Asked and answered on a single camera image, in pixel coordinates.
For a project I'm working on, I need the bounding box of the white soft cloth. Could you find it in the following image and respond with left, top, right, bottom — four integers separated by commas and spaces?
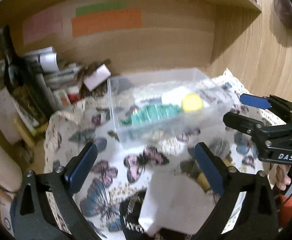
138, 173, 215, 236

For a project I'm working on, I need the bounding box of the white foam sponge block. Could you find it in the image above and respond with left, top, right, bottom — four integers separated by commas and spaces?
161, 86, 192, 106

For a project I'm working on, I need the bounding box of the yellow round soft ball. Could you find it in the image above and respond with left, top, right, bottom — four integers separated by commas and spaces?
181, 93, 203, 112

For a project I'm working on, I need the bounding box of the person's hand on gripper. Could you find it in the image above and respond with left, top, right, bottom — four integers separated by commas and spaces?
276, 164, 291, 191

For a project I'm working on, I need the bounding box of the beige cushion roll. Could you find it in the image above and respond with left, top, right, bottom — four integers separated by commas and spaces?
0, 146, 23, 192

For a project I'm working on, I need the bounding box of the clear plastic storage box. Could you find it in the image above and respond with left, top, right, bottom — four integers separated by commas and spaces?
107, 68, 234, 148

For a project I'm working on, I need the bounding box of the butterfly print lace tablecloth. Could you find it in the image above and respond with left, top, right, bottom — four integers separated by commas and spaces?
44, 70, 282, 239

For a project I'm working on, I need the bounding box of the black studded belt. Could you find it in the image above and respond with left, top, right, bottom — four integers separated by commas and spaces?
119, 190, 192, 240

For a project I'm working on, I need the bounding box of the green knitted cloth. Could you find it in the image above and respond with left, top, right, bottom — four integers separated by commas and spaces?
119, 104, 183, 126

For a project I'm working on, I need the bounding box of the white notepad with writing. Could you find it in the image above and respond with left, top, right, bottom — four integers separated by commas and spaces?
0, 88, 22, 145

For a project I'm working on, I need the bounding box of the stack of papers and books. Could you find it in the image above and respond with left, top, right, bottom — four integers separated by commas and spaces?
33, 57, 111, 109

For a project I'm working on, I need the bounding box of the dark glass wine bottle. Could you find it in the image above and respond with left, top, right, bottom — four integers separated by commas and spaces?
0, 25, 53, 133

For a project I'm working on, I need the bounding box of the rolled white paper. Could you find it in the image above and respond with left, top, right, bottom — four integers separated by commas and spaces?
0, 47, 62, 79

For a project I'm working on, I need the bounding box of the small white cardboard box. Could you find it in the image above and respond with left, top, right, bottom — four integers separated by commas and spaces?
83, 64, 111, 92

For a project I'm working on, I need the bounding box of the green sticky paper note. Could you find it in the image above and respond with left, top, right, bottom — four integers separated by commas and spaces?
75, 1, 127, 17

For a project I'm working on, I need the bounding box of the pink sticky paper note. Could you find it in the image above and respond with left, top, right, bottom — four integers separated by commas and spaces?
22, 6, 62, 46

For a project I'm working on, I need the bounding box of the orange sticky paper note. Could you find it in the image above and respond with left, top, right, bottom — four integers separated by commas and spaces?
71, 9, 143, 37

